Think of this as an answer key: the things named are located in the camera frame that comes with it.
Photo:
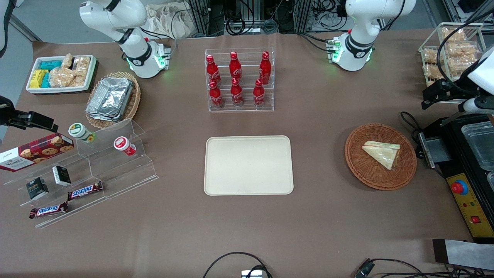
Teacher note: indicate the beige cloth bag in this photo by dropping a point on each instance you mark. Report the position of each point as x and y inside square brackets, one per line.
[166, 21]

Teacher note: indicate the bagged fried snack pack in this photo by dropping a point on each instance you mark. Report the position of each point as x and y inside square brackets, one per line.
[454, 35]
[431, 73]
[430, 56]
[461, 58]

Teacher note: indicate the red lid cup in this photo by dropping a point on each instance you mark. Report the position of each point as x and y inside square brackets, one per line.
[122, 144]

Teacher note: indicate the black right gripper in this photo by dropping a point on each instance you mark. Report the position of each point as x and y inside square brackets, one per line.
[8, 115]

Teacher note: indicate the black sealing machine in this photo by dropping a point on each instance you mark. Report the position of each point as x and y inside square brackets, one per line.
[459, 154]

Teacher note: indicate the green lid cup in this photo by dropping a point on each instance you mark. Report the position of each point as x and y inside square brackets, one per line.
[79, 131]

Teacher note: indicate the teal snack pack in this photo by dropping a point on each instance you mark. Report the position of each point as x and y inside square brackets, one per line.
[51, 65]
[46, 80]

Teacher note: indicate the triangle sandwich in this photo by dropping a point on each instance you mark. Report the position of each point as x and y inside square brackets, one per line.
[384, 152]

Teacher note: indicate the round brown wicker basket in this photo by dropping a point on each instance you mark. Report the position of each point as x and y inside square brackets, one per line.
[370, 173]

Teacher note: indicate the red cola bottle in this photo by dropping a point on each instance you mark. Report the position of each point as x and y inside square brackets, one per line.
[236, 94]
[265, 69]
[235, 67]
[216, 96]
[259, 95]
[212, 71]

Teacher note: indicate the clear plastic container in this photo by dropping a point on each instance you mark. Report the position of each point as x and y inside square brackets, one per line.
[480, 144]

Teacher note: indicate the clear acrylic stepped shelf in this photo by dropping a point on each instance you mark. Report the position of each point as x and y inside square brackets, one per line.
[115, 170]

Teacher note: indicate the beige plastic tray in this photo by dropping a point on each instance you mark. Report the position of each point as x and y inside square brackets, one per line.
[247, 166]

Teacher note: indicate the red tartan cookie box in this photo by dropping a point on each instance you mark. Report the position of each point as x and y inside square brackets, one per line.
[34, 152]

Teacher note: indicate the brown Snickers bar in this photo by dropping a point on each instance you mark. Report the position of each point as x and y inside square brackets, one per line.
[48, 210]
[85, 190]

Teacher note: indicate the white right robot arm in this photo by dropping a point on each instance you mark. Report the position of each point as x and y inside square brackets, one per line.
[127, 31]

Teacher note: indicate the white rectangular snack bin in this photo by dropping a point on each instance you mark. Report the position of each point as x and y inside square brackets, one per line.
[92, 73]

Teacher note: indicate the oval light wicker basket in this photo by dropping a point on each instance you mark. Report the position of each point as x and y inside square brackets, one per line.
[133, 104]

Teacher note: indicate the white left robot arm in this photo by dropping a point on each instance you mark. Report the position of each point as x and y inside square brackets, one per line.
[362, 31]

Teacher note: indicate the clear acrylic bottle rack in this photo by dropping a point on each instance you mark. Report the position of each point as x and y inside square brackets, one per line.
[239, 109]

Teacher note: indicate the grey flat panel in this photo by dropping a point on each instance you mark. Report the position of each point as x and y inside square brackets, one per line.
[463, 253]

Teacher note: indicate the aluminium frame post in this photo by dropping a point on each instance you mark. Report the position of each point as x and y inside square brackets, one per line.
[200, 17]
[305, 15]

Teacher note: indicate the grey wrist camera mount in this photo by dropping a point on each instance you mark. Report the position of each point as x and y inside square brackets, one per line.
[480, 104]

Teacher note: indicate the small silver device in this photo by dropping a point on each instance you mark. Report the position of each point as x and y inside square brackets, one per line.
[251, 274]

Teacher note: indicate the clear rice cracker pack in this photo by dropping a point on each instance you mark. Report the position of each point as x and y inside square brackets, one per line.
[61, 77]
[67, 61]
[82, 65]

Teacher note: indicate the yellow snack pack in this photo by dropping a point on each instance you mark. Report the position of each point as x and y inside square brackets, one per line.
[38, 78]

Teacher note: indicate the small black box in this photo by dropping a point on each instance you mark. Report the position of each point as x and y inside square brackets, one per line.
[61, 175]
[37, 188]

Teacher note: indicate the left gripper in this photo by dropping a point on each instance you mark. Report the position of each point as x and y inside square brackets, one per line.
[452, 89]

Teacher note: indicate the stacked foil containers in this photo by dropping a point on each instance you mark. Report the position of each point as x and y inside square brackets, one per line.
[110, 98]

